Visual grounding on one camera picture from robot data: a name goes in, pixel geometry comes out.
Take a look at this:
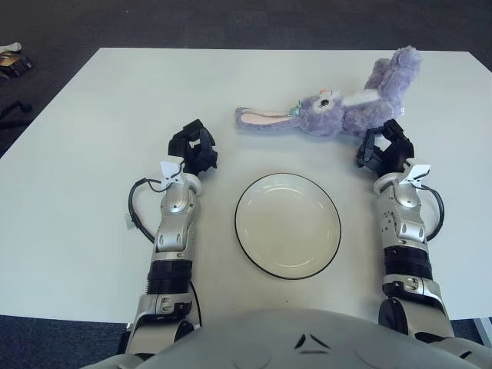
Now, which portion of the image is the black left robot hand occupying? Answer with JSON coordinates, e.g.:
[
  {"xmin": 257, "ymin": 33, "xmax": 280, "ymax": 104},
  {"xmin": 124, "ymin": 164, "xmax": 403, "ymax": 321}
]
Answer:
[{"xmin": 160, "ymin": 118, "xmax": 220, "ymax": 189}]

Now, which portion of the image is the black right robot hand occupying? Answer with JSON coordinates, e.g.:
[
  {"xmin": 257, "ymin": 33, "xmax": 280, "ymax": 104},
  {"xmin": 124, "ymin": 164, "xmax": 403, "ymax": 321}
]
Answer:
[{"xmin": 355, "ymin": 118, "xmax": 431, "ymax": 190}]

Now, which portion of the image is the purple plush bunny doll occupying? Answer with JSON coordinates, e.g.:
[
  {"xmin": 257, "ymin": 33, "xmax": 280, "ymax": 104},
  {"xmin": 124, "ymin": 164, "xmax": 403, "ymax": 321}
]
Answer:
[{"xmin": 234, "ymin": 45, "xmax": 423, "ymax": 140}]

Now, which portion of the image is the white plate with black rim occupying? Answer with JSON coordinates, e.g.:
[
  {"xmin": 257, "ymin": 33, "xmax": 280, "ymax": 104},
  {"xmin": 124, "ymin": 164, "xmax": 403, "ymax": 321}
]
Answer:
[{"xmin": 234, "ymin": 172, "xmax": 342, "ymax": 281}]

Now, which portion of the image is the black stand on floor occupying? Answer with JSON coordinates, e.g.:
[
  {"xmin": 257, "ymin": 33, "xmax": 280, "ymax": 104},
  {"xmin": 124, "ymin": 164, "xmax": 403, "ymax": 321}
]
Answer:
[{"xmin": 0, "ymin": 100, "xmax": 32, "ymax": 130}]

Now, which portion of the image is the white table leg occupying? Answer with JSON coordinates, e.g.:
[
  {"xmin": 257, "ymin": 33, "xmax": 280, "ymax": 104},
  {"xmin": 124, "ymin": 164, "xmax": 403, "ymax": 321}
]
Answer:
[{"xmin": 476, "ymin": 317, "xmax": 492, "ymax": 343}]

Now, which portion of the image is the grey robot torso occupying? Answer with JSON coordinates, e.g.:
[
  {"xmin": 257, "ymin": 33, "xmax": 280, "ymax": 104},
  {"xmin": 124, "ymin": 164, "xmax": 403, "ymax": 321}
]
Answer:
[{"xmin": 82, "ymin": 307, "xmax": 492, "ymax": 369}]

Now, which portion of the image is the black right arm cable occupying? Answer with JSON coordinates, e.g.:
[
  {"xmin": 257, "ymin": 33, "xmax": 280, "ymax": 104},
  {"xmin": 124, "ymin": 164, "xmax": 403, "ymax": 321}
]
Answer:
[{"xmin": 422, "ymin": 184, "xmax": 446, "ymax": 241}]

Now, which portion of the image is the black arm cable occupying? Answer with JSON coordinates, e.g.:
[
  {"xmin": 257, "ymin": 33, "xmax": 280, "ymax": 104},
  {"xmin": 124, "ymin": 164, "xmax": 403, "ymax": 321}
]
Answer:
[
  {"xmin": 422, "ymin": 184, "xmax": 446, "ymax": 241},
  {"xmin": 128, "ymin": 176, "xmax": 170, "ymax": 244}
]

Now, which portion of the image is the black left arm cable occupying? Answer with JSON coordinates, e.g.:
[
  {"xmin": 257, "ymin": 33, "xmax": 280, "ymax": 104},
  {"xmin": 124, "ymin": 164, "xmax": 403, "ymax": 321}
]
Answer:
[{"xmin": 128, "ymin": 176, "xmax": 170, "ymax": 244}]

